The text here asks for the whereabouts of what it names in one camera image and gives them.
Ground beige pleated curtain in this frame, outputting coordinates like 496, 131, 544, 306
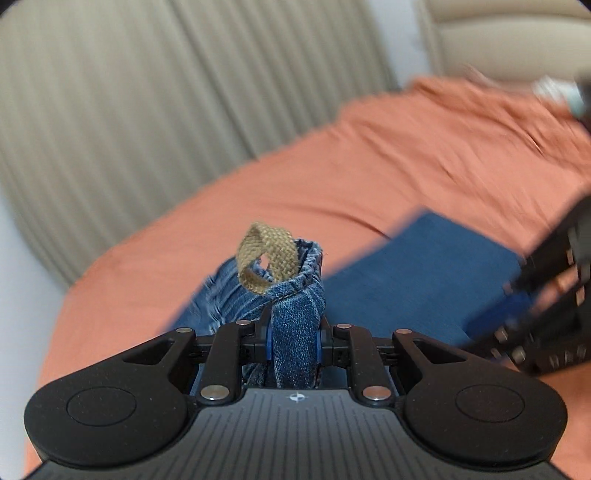
0, 0, 400, 289

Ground orange blanket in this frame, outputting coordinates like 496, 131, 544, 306
406, 76, 591, 190

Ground beige padded headboard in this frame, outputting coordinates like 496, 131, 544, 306
416, 0, 591, 88

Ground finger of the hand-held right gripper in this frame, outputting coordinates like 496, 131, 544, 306
463, 276, 537, 346

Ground tan webbing belt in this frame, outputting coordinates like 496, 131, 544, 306
235, 222, 302, 294

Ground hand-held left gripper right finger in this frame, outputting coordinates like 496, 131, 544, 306
316, 322, 468, 407

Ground blue denim pants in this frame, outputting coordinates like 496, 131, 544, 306
173, 210, 536, 392

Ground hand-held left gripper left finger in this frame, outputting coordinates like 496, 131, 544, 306
122, 310, 274, 407

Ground orange bed sheet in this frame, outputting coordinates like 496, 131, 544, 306
23, 76, 591, 476

